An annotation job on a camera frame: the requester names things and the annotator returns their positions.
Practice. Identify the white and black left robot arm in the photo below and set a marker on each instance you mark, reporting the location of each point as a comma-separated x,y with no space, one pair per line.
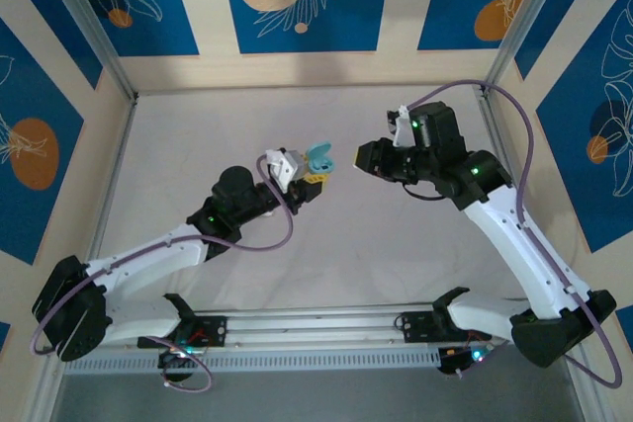
148,251

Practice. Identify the aluminium side rail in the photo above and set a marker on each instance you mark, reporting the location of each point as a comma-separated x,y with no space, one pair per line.
116,165
499,135

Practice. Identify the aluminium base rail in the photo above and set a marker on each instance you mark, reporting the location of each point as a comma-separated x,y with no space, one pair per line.
306,323

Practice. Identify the black control board with LED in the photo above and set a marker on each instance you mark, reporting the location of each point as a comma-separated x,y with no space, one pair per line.
452,360
174,362

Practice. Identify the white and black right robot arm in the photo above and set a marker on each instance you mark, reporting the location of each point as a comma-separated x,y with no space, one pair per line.
509,234

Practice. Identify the blue earbud charging case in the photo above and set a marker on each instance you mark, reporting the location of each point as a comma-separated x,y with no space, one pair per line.
319,150

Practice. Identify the aluminium frame post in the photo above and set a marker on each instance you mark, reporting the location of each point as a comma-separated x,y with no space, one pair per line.
86,22
524,17

